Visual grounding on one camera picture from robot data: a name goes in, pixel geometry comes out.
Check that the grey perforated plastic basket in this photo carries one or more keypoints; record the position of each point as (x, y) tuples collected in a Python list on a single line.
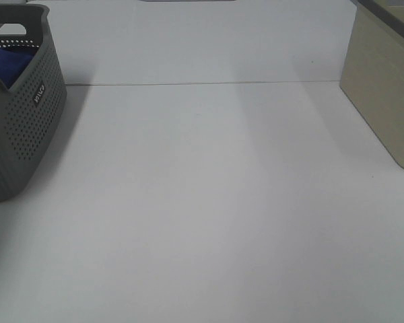
[(30, 110)]

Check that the beige storage box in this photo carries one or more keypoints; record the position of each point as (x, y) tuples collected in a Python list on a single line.
[(373, 73)]

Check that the blue microfibre towel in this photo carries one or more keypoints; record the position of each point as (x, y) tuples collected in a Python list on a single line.
[(12, 64)]

